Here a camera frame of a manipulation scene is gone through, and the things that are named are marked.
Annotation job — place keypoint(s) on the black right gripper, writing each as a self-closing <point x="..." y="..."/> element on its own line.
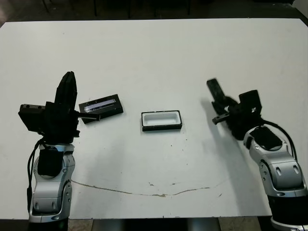
<point x="240" y="122"/>

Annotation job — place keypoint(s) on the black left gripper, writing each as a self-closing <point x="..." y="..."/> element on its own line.
<point x="60" y="125"/>

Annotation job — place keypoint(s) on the black box lid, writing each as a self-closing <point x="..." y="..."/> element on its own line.
<point x="108" y="109"/>

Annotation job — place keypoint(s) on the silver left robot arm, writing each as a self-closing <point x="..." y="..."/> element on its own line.
<point x="50" y="192"/>

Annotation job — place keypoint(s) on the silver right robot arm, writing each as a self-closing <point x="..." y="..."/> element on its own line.
<point x="281" y="168"/>

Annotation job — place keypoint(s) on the black box base white inlay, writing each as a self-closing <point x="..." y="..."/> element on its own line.
<point x="161" y="128"/>

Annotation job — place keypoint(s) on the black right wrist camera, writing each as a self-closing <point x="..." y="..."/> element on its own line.
<point x="250" y="101"/>

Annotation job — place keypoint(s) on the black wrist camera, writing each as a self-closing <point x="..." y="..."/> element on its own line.
<point x="31" y="118"/>
<point x="250" y="101"/>

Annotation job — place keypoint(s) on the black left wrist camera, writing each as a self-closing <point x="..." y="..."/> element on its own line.
<point x="31" y="118"/>

